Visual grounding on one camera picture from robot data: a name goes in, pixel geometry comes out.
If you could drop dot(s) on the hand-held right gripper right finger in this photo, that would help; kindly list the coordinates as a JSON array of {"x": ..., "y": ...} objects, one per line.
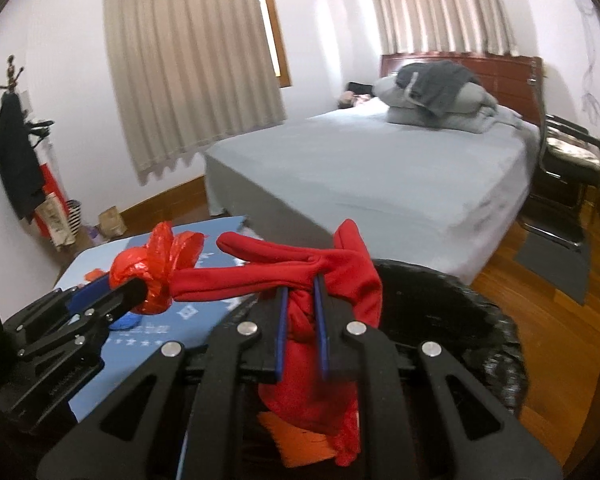
[{"x": 321, "y": 330}]

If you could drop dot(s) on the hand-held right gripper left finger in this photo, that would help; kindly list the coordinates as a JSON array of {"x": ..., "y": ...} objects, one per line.
[{"x": 280, "y": 335}]

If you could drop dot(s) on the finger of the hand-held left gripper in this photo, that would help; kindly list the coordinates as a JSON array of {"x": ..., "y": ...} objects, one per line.
[
  {"x": 120, "y": 300},
  {"x": 87, "y": 295}
]

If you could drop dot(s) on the blue plastic wrapper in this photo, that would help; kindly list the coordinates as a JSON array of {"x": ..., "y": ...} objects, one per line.
[{"x": 127, "y": 321}]

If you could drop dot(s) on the red plastic bag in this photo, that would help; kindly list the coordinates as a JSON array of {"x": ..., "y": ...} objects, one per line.
[{"x": 145, "y": 265}]

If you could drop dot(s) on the red cloth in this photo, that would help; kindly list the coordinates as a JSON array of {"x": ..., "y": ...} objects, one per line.
[{"x": 300, "y": 270}]

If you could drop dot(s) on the orange foam net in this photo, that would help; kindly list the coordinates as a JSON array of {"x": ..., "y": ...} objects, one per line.
[{"x": 300, "y": 442}]

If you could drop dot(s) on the bin with black liner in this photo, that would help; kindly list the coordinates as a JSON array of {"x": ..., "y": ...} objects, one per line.
[{"x": 455, "y": 320}]

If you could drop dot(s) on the small red scrap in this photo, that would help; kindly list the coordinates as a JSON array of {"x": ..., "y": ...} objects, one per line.
[{"x": 95, "y": 275}]

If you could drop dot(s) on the purple item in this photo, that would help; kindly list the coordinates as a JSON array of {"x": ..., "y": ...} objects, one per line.
[{"x": 93, "y": 232}]

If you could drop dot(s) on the brown paper bag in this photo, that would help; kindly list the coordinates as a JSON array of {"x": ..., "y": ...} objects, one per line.
[{"x": 112, "y": 222}]

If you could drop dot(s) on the blue tree-print tablecloth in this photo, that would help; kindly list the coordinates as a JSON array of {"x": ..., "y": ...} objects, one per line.
[{"x": 195, "y": 317}]

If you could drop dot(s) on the striped bag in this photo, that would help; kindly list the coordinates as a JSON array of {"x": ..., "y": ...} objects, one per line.
[{"x": 73, "y": 215}]

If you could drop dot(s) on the beige tote bag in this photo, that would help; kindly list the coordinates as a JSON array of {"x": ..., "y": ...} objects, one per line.
[{"x": 55, "y": 220}]

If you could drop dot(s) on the bed with grey sheet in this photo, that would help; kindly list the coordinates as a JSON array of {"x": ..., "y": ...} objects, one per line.
[{"x": 370, "y": 175}]

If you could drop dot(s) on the pink bundle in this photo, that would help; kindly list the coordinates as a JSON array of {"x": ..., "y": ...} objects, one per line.
[{"x": 350, "y": 99}]

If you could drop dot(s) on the wooden coat rack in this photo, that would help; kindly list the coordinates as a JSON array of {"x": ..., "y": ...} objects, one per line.
[{"x": 12, "y": 72}]

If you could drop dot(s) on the wide beige curtain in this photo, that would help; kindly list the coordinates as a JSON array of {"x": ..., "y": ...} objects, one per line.
[{"x": 190, "y": 70}]

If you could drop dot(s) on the grey floor mat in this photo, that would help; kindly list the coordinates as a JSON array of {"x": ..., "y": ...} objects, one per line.
[{"x": 555, "y": 267}]

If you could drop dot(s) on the black pillow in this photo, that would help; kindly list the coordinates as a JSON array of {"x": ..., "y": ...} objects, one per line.
[{"x": 362, "y": 87}]

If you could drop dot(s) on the grey pillows and blanket pile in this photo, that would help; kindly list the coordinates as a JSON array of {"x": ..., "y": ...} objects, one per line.
[{"x": 460, "y": 122}]

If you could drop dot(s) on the dark grey garment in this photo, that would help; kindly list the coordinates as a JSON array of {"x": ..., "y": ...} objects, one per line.
[{"x": 440, "y": 85}]

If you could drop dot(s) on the black office chair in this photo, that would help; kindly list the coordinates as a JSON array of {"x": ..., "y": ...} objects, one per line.
[{"x": 580, "y": 172}]

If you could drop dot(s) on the wooden headboard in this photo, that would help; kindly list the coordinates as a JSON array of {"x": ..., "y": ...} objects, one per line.
[{"x": 505, "y": 80}]

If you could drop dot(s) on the patterned chair cushion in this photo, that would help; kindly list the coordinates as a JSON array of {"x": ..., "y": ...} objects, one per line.
[{"x": 575, "y": 147}]

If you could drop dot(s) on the narrow beige curtain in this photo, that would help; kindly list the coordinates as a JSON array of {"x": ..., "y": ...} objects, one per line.
[{"x": 440, "y": 5}]

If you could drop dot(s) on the wooden window frame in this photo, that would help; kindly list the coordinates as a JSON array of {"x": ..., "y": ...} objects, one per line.
[{"x": 280, "y": 40}]

